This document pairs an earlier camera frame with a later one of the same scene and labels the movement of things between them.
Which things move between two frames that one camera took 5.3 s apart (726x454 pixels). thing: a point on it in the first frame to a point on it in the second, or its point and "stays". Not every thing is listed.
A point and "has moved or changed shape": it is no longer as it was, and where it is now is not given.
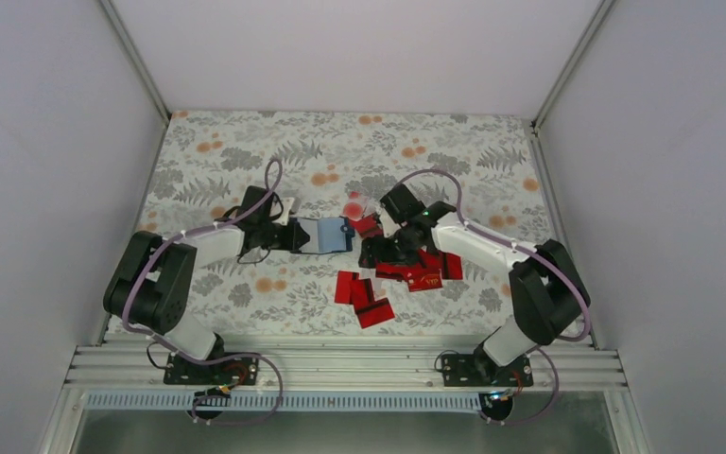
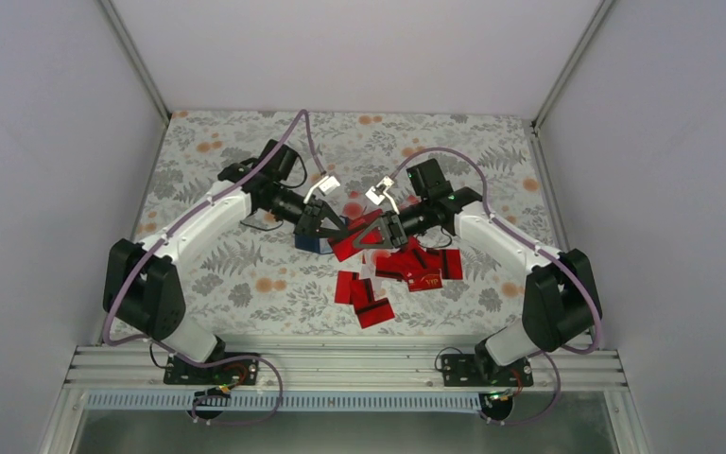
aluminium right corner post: (594, 27) stays
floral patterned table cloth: (482, 172) stays
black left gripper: (296, 243) to (310, 219)
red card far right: (452, 266) stays
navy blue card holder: (313, 235) has moved or changed shape
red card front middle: (361, 292) stays
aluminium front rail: (343, 367) stays
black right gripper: (369, 250) to (398, 239)
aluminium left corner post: (135, 58) stays
